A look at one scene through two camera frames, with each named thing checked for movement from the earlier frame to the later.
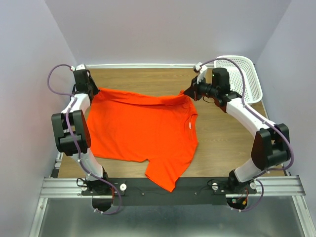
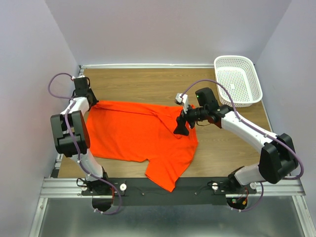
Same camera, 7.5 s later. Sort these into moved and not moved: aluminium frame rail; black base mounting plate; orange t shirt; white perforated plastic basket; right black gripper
Moved: right black gripper; orange t shirt
Not moved: black base mounting plate; aluminium frame rail; white perforated plastic basket
